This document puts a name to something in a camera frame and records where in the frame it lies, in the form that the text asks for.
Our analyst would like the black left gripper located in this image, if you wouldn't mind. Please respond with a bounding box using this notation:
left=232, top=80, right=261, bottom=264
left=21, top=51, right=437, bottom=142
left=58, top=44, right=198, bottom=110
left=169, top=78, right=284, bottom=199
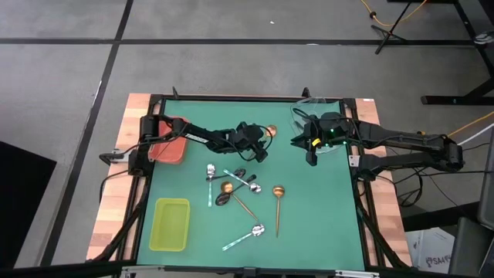
left=230, top=122, right=270, bottom=154

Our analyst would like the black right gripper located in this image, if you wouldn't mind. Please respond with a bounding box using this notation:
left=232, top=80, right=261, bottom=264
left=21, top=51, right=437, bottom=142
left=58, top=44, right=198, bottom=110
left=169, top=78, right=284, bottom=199
left=290, top=111, right=351, bottom=152

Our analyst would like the silver spoon teal-white handle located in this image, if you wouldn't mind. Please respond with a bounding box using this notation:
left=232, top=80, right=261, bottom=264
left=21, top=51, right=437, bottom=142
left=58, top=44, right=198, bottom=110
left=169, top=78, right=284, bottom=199
left=206, top=163, right=216, bottom=209
left=222, top=223, right=266, bottom=253
left=222, top=168, right=262, bottom=194

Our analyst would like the orange plastic bin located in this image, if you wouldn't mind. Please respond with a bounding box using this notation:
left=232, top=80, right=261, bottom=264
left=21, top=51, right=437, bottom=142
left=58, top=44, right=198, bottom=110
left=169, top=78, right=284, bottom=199
left=148, top=115, right=190, bottom=166

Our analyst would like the yellow plastic bin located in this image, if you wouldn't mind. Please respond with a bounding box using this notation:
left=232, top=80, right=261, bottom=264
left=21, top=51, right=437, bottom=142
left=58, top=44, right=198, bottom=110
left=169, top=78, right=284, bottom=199
left=148, top=197, right=191, bottom=253

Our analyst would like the clear plastic bin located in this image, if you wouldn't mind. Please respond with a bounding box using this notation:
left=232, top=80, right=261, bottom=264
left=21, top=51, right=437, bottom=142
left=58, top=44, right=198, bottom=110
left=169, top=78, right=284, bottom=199
left=289, top=96, right=350, bottom=159

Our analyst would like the green table mat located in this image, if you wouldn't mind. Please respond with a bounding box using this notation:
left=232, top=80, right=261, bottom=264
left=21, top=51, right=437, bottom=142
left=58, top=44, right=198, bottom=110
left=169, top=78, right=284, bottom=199
left=137, top=99, right=367, bottom=271

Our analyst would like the black tripod stand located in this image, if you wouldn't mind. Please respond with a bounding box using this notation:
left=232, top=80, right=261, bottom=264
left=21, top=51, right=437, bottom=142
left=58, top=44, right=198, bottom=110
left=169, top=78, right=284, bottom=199
left=370, top=0, right=414, bottom=56

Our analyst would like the white cardboard box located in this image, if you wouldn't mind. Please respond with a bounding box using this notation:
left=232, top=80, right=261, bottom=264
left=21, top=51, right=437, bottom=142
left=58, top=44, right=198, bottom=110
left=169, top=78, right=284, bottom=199
left=404, top=226, right=457, bottom=276

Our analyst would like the grey chair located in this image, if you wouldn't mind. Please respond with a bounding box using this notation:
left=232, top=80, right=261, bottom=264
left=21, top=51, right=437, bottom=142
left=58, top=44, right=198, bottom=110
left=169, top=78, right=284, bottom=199
left=447, top=127, right=494, bottom=277

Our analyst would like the black floor panel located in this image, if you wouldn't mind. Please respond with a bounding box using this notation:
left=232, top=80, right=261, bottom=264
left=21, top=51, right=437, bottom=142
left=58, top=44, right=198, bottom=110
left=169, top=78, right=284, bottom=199
left=0, top=141, right=58, bottom=270

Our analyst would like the black table frame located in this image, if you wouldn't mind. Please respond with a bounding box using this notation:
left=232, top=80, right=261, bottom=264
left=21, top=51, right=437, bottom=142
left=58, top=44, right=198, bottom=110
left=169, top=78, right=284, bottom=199
left=86, top=86, right=414, bottom=278

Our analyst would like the yellow extension cable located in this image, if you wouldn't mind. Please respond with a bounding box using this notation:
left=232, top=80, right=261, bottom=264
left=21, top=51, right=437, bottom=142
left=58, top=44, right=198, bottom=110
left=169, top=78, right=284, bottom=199
left=359, top=0, right=428, bottom=27
left=447, top=110, right=494, bottom=138

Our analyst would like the black desk frame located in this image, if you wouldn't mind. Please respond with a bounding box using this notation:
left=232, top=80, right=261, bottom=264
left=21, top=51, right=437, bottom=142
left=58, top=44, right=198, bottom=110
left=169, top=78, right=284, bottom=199
left=420, top=0, right=494, bottom=107

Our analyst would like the white cable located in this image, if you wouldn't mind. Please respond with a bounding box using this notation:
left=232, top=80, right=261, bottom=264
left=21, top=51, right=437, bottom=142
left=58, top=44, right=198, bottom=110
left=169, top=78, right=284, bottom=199
left=457, top=123, right=494, bottom=147

